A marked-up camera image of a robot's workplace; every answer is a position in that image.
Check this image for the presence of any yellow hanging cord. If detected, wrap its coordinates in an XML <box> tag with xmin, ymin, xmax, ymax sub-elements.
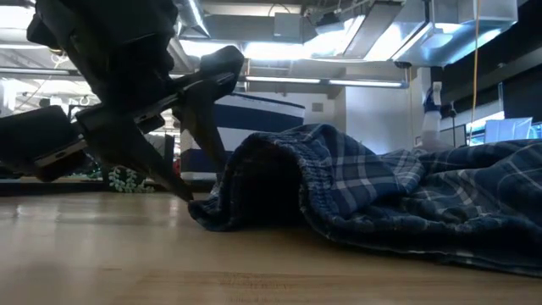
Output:
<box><xmin>467</xmin><ymin>0</ymin><xmax>482</xmax><ymax>145</ymax></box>

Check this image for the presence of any white tilted screen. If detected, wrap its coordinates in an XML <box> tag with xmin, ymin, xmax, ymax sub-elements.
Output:
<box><xmin>484</xmin><ymin>117</ymin><xmax>534</xmax><ymax>144</ymax></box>

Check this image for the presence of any blue plaid shirt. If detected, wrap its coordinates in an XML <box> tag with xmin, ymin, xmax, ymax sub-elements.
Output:
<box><xmin>187</xmin><ymin>122</ymin><xmax>542</xmax><ymax>280</ymax></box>

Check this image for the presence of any clear spray bottle blue nozzle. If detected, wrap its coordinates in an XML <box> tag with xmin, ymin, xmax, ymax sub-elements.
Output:
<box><xmin>417</xmin><ymin>80</ymin><xmax>455</xmax><ymax>153</ymax></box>

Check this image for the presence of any navy white striped fabric bin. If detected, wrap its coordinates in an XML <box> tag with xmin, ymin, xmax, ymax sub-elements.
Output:
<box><xmin>180</xmin><ymin>91</ymin><xmax>307</xmax><ymax>183</ymax></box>

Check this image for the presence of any LED light bar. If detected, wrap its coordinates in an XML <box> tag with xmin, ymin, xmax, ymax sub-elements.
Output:
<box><xmin>0</xmin><ymin>66</ymin><xmax>410</xmax><ymax>89</ymax></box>

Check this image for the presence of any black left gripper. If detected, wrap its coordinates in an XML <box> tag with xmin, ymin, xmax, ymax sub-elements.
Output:
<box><xmin>0</xmin><ymin>0</ymin><xmax>246</xmax><ymax>202</ymax></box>

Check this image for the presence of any small green succulent plant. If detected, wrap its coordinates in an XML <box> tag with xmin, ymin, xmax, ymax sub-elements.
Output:
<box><xmin>105</xmin><ymin>166</ymin><xmax>157</xmax><ymax>195</ymax></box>

